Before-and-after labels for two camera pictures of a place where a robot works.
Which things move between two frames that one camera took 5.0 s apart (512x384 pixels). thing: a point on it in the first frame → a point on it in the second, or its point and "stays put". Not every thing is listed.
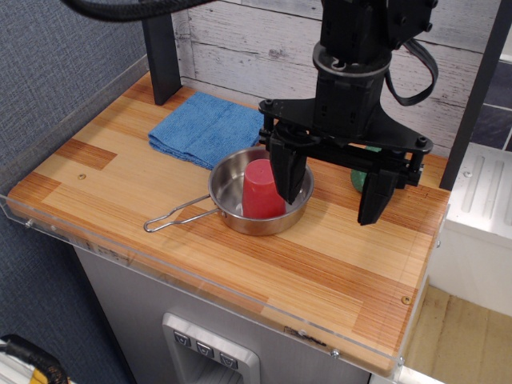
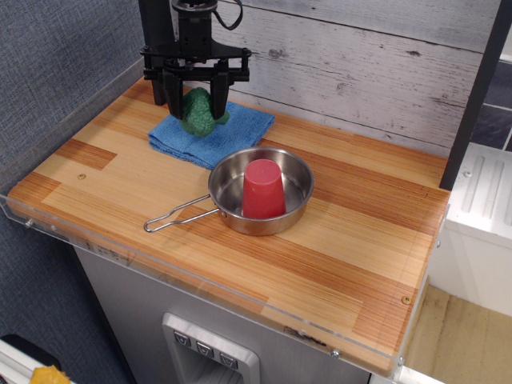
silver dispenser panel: [201, 355] stays put
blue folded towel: [207, 130] stays put
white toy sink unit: [473, 258] stays put
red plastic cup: [261, 198] stays put
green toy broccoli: [358, 177] → [198, 118]
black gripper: [346, 121] → [196, 58]
